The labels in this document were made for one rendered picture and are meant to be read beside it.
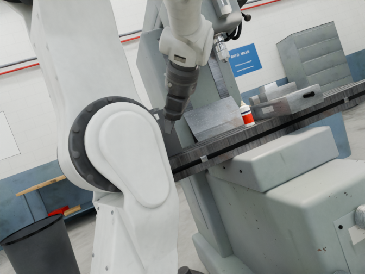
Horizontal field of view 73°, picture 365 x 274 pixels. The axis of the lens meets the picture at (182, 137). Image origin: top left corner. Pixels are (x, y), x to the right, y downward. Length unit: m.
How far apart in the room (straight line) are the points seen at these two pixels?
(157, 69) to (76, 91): 1.06
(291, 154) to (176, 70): 0.49
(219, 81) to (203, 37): 0.95
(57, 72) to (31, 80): 5.19
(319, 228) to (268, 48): 6.01
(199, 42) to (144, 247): 0.40
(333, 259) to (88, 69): 0.75
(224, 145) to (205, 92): 0.58
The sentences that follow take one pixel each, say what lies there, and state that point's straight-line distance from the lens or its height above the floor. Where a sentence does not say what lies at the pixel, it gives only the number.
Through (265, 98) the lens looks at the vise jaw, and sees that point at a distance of 1.08.
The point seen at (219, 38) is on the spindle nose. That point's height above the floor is 1.29.
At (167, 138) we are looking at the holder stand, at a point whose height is 0.98.
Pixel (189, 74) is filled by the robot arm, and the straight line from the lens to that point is 0.64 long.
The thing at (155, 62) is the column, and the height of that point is 1.38.
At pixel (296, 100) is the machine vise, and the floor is 0.94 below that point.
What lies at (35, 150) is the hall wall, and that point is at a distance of 5.41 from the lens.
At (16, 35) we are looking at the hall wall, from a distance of 5.91.
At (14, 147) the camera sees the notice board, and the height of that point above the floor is 1.67.
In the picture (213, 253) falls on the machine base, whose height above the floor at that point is 0.20.
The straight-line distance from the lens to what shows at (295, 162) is 0.92.
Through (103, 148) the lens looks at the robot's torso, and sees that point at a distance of 0.33.
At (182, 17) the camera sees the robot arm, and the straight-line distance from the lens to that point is 0.49.
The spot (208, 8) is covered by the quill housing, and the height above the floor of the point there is 1.39.
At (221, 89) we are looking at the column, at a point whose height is 1.12.
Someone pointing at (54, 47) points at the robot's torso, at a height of 1.17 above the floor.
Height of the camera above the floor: 1.01
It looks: 3 degrees down
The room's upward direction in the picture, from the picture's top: 20 degrees counter-clockwise
